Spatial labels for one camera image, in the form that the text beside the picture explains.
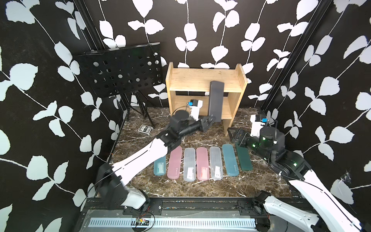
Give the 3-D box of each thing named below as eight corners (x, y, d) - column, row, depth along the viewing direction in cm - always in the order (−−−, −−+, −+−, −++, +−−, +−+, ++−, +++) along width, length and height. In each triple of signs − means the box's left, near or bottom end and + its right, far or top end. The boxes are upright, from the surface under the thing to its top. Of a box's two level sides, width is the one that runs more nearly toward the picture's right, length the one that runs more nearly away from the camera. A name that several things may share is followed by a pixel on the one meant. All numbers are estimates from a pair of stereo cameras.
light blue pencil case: (153, 176, 86) (153, 175, 85) (154, 158, 94) (154, 157, 92) (165, 175, 87) (165, 174, 85) (166, 157, 94) (165, 156, 93)
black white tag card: (138, 131, 107) (137, 129, 105) (142, 125, 111) (141, 124, 109) (148, 135, 105) (148, 133, 103) (153, 129, 109) (152, 127, 107)
